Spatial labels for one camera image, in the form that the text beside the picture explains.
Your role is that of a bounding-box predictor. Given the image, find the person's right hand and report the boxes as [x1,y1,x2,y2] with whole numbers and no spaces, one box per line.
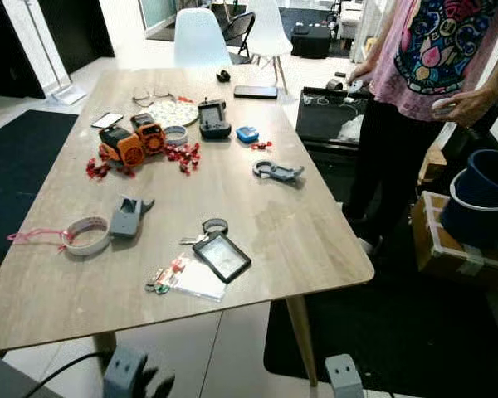
[352,56,381,85]

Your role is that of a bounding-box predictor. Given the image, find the person's left hand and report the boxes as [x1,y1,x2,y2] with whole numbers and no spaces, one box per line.
[442,86,498,128]

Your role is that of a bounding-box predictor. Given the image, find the clear plastic bag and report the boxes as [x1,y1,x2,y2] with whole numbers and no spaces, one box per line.
[145,255,230,303]

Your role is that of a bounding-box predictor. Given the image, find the black badge holder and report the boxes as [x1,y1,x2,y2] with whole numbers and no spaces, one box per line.
[192,232,253,285]

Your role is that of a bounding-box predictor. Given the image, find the large white tape roll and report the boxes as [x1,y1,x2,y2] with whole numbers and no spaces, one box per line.
[61,216,112,257]

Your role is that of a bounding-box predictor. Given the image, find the light wooden table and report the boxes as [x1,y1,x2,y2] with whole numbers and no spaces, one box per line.
[0,68,376,389]

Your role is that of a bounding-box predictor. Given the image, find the red plastic clips heap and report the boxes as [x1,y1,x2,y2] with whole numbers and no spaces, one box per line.
[85,149,139,182]
[166,142,202,177]

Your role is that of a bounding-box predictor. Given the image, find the large orange black device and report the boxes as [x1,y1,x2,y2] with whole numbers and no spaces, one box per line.
[98,126,147,167]

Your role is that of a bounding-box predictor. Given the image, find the grey clamp tool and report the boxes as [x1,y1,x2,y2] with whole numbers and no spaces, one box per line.
[251,160,306,185]

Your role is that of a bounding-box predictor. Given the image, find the black floor rug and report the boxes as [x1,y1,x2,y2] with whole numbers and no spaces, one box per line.
[264,216,498,398]
[0,109,81,268]

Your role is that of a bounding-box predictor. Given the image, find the small clear tape roll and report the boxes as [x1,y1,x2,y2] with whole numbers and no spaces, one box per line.
[164,125,191,148]

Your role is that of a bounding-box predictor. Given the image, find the small orange black device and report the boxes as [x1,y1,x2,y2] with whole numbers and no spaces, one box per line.
[130,114,168,155]

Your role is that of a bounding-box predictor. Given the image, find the small blue case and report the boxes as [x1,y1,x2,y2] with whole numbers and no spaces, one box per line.
[235,125,261,144]

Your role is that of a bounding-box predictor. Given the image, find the black grey handheld device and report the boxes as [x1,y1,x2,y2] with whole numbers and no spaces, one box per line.
[196,99,233,141]

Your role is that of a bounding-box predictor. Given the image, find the white smartphone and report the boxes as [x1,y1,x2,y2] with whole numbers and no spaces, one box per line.
[90,111,125,130]

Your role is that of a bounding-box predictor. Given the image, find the white round doily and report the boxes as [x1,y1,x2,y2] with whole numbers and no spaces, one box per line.
[147,99,201,129]

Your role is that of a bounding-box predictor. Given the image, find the white floor stand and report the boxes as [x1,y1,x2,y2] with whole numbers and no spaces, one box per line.
[25,0,89,107]

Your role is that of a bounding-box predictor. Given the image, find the taped cardboard box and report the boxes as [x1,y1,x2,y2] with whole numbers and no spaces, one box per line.
[410,190,498,288]

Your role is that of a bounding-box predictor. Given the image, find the black flat phone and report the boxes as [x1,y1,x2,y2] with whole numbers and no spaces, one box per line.
[232,85,280,101]

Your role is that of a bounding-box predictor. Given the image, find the black plastic crate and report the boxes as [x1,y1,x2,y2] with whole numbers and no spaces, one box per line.
[295,86,371,155]

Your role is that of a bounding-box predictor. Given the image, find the white plastic bag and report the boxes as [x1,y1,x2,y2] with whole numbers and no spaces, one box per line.
[335,114,367,143]

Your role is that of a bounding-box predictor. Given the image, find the person in pink printed shirt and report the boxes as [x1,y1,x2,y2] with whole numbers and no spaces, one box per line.
[344,0,498,255]

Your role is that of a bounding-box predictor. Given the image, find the pale blue plastic chair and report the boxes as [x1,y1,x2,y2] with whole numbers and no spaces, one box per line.
[173,8,232,69]

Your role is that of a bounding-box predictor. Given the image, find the dark tall cabinet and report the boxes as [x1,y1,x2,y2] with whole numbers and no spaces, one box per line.
[37,0,105,75]

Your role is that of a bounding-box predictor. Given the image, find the black metal chair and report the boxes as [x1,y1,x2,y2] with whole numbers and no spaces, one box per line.
[220,11,257,61]

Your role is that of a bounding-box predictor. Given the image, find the black cabinet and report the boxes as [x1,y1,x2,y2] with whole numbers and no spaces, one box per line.
[0,0,47,100]

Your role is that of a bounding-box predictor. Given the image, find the white plastic chair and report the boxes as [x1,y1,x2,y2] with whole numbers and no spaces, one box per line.
[245,0,292,94]

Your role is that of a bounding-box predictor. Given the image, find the black storage box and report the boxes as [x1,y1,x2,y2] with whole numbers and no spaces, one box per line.
[290,23,334,60]

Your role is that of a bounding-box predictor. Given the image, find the dark blue bucket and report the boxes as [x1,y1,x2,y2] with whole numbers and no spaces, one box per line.
[439,148,498,249]

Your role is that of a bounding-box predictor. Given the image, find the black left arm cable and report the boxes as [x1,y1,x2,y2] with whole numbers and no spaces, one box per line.
[25,352,110,398]

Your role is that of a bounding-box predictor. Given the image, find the black ring strap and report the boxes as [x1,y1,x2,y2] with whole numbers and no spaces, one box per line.
[201,218,229,237]

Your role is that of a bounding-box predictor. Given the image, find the pink string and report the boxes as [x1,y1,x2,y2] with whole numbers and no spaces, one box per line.
[7,227,72,251]

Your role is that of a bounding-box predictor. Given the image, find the thin frame eyeglasses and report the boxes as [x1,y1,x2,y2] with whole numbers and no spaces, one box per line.
[132,86,174,108]

